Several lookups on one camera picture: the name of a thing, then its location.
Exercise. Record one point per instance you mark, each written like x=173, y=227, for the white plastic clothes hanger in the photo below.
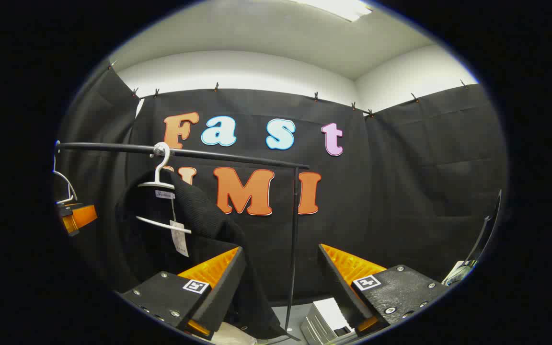
x=166, y=224

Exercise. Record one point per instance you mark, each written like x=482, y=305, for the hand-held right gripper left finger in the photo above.
x=223, y=292

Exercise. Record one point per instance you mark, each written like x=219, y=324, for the row of black backdrop clips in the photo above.
x=216, y=87

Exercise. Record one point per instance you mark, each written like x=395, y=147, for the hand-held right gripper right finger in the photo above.
x=340, y=287

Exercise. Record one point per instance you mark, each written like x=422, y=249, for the ceiling light panel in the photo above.
x=338, y=7

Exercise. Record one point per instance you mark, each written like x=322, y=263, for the black metal clothes rack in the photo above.
x=237, y=158

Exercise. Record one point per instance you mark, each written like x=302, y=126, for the black backdrop cloth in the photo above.
x=400, y=191

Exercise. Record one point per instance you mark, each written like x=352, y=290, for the dark curved object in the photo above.
x=484, y=230

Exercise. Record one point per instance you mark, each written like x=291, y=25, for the white paper garment tag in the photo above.
x=179, y=239

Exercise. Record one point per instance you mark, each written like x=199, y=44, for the grey ribbed box white top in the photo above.
x=326, y=311

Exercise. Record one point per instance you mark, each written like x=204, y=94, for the black knit garment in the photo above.
x=209, y=220

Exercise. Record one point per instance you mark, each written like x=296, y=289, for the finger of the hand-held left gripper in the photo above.
x=84, y=215

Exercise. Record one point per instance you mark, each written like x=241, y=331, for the white laundry hamper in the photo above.
x=230, y=335

